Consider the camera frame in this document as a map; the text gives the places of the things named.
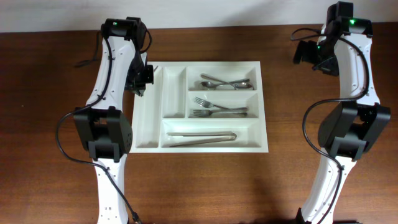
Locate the large steel spoon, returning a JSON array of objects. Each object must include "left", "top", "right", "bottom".
[{"left": 200, "top": 80, "right": 254, "bottom": 90}]

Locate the steel fork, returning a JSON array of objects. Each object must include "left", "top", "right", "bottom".
[
  {"left": 194, "top": 97, "right": 248, "bottom": 112},
  {"left": 192, "top": 109, "right": 248, "bottom": 117}
]

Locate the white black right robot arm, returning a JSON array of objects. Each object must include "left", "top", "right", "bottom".
[{"left": 290, "top": 1, "right": 391, "bottom": 223}]

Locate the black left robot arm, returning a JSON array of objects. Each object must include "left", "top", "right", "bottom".
[{"left": 73, "top": 17, "right": 154, "bottom": 223}]

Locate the white plastic cutlery tray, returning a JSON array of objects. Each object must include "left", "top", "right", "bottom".
[{"left": 131, "top": 61, "right": 269, "bottom": 153}]

